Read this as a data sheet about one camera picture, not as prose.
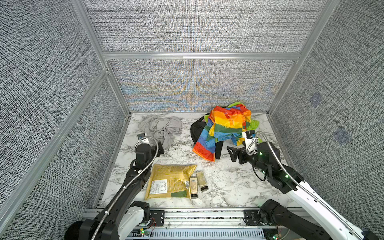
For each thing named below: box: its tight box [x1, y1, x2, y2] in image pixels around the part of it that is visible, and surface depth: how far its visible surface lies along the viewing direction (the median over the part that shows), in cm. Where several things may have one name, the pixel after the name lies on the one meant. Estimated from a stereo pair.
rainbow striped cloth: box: [193, 104, 252, 162], surface depth 102 cm
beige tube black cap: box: [189, 176, 198, 199], surface depth 81 cm
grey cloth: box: [138, 114, 183, 150], surface depth 105 cm
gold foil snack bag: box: [145, 164, 198, 200], surface depth 80 cm
